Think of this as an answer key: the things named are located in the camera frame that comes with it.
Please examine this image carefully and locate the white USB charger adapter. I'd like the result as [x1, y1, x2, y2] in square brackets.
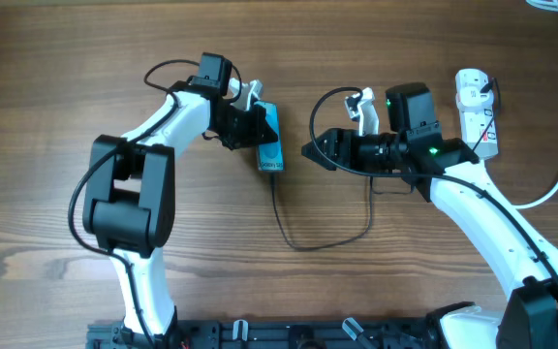
[456, 86, 494, 112]

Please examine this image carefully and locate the turquoise screen smartphone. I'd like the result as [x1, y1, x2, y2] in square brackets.
[255, 101, 285, 173]

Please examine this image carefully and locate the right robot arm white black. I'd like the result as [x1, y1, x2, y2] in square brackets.
[301, 82, 558, 348]

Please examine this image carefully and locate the white power strip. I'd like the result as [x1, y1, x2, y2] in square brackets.
[455, 68, 498, 160]

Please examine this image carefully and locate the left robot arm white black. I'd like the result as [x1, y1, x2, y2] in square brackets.
[69, 53, 279, 348]

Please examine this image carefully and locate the black USB charging cable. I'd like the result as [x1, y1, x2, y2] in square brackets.
[269, 76, 503, 252]

